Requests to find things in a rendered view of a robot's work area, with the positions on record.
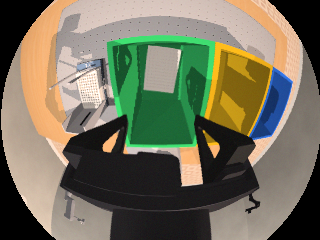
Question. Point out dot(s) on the blue open-top bin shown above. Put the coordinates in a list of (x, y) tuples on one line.
[(274, 106)]

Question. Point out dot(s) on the yellow open bin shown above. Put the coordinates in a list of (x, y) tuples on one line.
[(239, 87)]

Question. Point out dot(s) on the green open-top bin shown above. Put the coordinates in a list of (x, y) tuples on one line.
[(161, 119)]

